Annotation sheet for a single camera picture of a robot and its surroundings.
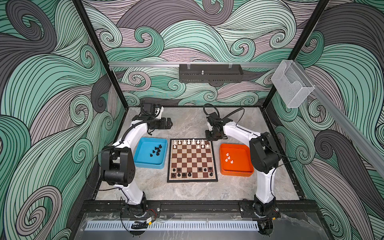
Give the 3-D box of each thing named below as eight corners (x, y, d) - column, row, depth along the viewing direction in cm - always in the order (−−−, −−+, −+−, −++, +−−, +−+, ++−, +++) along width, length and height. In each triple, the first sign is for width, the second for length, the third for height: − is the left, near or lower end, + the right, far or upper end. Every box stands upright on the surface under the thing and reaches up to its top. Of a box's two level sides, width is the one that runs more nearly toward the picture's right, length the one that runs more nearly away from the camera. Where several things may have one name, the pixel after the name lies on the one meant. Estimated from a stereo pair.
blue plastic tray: (133, 168, 89) (130, 165, 85) (140, 141, 102) (138, 137, 98) (166, 168, 89) (165, 165, 85) (168, 141, 102) (168, 137, 98)
